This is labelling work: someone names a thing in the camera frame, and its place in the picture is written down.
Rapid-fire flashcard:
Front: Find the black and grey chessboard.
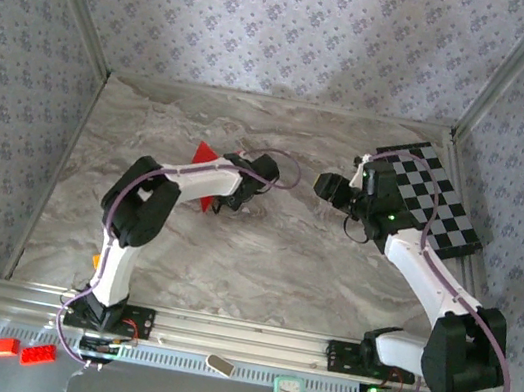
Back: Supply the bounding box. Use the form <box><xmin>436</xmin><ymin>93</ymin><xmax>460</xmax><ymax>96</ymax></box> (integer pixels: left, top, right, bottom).
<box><xmin>357</xmin><ymin>132</ymin><xmax>500</xmax><ymax>270</ymax></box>

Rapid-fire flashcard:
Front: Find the small grey white block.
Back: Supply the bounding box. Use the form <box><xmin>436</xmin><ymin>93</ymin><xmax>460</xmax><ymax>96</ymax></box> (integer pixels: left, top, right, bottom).
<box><xmin>202</xmin><ymin>352</ymin><xmax>237</xmax><ymax>380</ymax></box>

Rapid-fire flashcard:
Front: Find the studded red toy brick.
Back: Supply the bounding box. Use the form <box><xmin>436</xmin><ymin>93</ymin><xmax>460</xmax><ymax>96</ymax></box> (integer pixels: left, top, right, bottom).
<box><xmin>17</xmin><ymin>339</ymin><xmax>60</xmax><ymax>372</ymax></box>

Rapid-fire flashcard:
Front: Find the smooth red toy brick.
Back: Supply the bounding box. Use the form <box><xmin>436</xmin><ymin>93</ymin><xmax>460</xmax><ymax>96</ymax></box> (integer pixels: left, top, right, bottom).
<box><xmin>0</xmin><ymin>336</ymin><xmax>22</xmax><ymax>363</ymax></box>

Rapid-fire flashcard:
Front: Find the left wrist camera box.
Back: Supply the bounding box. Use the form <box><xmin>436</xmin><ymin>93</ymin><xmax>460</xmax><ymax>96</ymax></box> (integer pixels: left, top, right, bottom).
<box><xmin>244</xmin><ymin>150</ymin><xmax>284</xmax><ymax>186</ymax></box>

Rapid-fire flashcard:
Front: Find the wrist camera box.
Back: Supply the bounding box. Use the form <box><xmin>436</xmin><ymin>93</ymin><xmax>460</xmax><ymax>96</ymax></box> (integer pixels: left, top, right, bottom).
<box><xmin>244</xmin><ymin>150</ymin><xmax>284</xmax><ymax>186</ymax></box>
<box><xmin>347</xmin><ymin>150</ymin><xmax>401</xmax><ymax>203</ymax></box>

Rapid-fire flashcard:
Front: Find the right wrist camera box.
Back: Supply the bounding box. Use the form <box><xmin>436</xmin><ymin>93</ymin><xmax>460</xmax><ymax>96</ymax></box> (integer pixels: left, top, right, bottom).
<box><xmin>347</xmin><ymin>150</ymin><xmax>401</xmax><ymax>203</ymax></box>

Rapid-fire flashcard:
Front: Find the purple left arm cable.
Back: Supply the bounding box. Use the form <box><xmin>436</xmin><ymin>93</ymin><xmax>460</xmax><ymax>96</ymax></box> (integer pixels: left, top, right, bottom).
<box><xmin>49</xmin><ymin>116</ymin><xmax>307</xmax><ymax>392</ymax></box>

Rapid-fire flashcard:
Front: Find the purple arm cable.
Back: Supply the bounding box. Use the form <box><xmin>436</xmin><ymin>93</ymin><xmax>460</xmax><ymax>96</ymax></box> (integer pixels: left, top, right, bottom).
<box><xmin>326</xmin><ymin>143</ymin><xmax>524</xmax><ymax>392</ymax></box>
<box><xmin>49</xmin><ymin>116</ymin><xmax>307</xmax><ymax>392</ymax></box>

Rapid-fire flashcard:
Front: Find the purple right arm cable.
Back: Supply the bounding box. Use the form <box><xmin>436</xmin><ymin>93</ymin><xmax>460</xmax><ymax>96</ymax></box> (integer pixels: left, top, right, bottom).
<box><xmin>326</xmin><ymin>143</ymin><xmax>524</xmax><ymax>392</ymax></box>

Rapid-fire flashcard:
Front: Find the aluminium side rail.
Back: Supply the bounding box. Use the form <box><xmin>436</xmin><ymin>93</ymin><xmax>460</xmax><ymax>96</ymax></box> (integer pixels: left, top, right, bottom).
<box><xmin>407</xmin><ymin>131</ymin><xmax>524</xmax><ymax>363</ymax></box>
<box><xmin>3</xmin><ymin>60</ymin><xmax>112</xmax><ymax>291</ymax></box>

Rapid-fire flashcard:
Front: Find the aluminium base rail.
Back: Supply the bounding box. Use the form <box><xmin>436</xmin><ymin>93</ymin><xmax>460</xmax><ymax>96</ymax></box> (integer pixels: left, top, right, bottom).
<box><xmin>0</xmin><ymin>276</ymin><xmax>515</xmax><ymax>392</ymax></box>

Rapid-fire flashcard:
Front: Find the slotted grey cable duct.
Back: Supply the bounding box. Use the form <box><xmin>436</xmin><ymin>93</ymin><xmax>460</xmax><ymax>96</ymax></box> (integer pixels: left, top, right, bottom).
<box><xmin>0</xmin><ymin>316</ymin><xmax>412</xmax><ymax>392</ymax></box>

